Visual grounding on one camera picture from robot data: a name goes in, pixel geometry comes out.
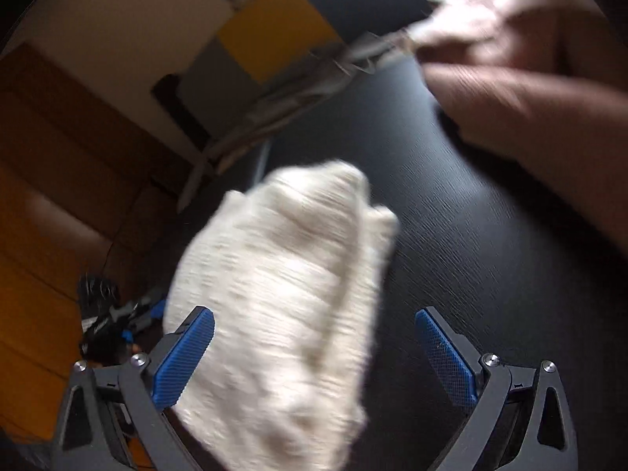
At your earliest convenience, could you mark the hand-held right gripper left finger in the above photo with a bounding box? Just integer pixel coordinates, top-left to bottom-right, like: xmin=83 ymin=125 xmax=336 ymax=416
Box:
xmin=49 ymin=305 xmax=217 ymax=471

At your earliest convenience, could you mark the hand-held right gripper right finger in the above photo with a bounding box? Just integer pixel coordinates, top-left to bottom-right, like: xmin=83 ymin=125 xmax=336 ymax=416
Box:
xmin=414 ymin=307 xmax=580 ymax=471

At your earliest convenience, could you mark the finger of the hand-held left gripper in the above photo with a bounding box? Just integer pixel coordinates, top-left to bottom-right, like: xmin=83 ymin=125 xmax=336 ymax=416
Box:
xmin=118 ymin=330 xmax=150 ymax=355
xmin=117 ymin=295 xmax=168 ymax=330

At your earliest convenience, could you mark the black post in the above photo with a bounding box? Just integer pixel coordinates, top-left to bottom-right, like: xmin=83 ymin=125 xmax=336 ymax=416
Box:
xmin=151 ymin=73 xmax=209 ymax=150

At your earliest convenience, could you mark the person's left hand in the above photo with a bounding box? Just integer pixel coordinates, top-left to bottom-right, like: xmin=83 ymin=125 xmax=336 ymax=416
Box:
xmin=407 ymin=0 xmax=628 ymax=241

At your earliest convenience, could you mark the grey yellow teal striped cushion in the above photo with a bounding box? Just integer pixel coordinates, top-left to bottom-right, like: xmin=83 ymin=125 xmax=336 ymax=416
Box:
xmin=179 ymin=0 xmax=436 ymax=126

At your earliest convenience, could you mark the grey garment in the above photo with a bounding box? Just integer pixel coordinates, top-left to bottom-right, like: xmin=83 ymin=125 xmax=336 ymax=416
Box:
xmin=179 ymin=29 xmax=424 ymax=212

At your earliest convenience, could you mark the cream knitted sweater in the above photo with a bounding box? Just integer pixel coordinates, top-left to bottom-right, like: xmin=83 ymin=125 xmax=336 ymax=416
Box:
xmin=162 ymin=159 xmax=400 ymax=471

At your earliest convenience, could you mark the wooden cabinet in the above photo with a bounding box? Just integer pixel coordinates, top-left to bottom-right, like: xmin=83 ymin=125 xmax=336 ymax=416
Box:
xmin=0 ymin=42 xmax=202 ymax=452

